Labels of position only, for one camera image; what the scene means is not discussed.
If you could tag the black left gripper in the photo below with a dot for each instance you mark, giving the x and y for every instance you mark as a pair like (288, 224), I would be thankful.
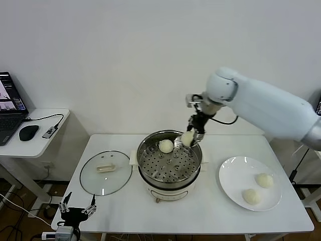
(74, 215)

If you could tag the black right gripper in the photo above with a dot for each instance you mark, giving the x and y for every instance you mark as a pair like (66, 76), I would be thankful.
(199, 121)

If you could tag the white steamed baozi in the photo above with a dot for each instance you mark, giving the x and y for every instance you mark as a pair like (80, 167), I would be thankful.
(186, 138)
(166, 146)
(251, 197)
(264, 180)

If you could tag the perforated steel steamer basket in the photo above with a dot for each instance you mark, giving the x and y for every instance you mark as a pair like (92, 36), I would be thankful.
(170, 165)

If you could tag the dark round floor object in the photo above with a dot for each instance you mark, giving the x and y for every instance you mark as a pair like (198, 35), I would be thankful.
(49, 213)

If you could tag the white round plate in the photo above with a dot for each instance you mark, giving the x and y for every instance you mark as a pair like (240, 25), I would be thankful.
(235, 175)

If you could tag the white side table with mouse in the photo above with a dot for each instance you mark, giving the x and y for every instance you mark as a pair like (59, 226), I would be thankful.
(37, 148)

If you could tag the grey usb hub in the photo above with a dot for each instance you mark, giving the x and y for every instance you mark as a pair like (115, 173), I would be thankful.
(50, 132)

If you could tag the black computer mouse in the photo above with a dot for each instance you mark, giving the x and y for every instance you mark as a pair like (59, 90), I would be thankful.
(29, 132)

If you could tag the black laptop with keyboard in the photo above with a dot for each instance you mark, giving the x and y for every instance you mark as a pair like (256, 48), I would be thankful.
(10, 120)

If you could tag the black laptop partly seen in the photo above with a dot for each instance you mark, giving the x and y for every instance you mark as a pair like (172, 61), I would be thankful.
(319, 106)

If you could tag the white side table with label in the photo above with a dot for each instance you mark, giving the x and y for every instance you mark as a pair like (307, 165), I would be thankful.
(312, 198)

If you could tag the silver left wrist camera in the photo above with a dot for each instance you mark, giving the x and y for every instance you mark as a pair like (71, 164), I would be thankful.
(64, 232)

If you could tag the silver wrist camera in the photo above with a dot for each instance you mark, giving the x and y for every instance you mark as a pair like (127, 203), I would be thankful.
(64, 232)
(191, 100)

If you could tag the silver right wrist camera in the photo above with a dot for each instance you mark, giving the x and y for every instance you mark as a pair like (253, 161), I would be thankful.
(191, 100)

